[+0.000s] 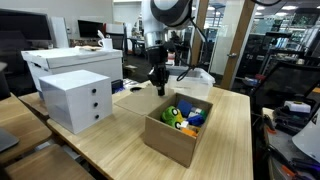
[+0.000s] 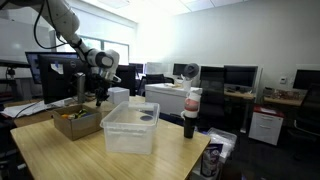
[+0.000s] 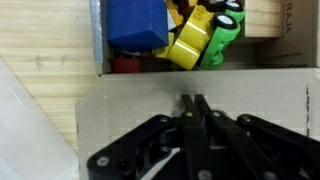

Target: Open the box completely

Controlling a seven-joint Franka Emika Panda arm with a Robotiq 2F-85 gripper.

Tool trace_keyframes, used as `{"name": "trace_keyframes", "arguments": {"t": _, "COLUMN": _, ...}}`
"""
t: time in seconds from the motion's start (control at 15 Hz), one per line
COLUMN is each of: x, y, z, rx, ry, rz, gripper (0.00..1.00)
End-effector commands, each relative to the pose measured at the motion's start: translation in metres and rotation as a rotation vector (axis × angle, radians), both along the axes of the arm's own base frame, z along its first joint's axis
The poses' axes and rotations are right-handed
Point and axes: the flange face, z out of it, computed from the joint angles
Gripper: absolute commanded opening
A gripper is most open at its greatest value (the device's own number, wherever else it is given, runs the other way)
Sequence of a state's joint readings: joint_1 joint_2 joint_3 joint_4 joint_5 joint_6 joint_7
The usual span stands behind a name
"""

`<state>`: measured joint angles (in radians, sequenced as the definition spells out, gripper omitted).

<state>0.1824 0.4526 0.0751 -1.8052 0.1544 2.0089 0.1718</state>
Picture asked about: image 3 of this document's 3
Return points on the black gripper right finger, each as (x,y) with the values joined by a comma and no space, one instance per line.
(260,149)

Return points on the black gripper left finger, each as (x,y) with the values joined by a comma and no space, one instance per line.
(130,157)

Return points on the brown cardboard box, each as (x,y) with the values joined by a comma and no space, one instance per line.
(276,80)

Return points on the red toy block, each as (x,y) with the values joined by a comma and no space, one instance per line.
(123,64)

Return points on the clear plastic storage bin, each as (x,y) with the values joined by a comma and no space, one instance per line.
(31,148)

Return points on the yellow toy car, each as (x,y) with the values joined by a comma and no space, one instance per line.
(185,49)

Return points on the green toy car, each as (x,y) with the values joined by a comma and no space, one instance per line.
(228,15)

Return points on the blue toy block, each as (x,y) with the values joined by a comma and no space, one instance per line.
(137,25)

